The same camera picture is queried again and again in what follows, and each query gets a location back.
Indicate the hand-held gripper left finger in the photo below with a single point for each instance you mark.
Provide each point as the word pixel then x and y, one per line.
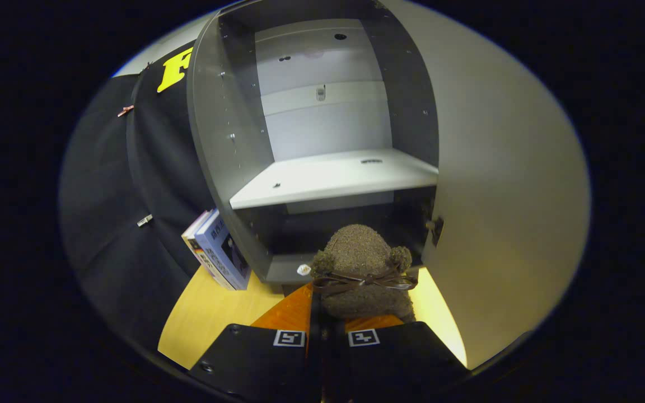
pixel 314 364

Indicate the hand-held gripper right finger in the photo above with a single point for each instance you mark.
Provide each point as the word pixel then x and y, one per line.
pixel 395 364

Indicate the brown fuzzy shoe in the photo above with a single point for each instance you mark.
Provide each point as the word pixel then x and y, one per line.
pixel 361 252

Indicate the dark grey shoe cabinet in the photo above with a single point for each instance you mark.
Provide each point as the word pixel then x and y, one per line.
pixel 333 179

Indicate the beige shoe cabinet door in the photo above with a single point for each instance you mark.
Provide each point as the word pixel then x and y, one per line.
pixel 501 196

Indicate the blue paperback book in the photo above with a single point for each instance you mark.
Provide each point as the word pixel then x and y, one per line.
pixel 221 252

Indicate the white paperback book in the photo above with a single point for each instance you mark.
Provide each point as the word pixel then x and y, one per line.
pixel 196 240

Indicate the black backdrop cloth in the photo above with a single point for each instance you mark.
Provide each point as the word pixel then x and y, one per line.
pixel 132 196

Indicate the wooden clothes peg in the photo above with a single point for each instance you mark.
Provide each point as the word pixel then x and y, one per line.
pixel 126 111

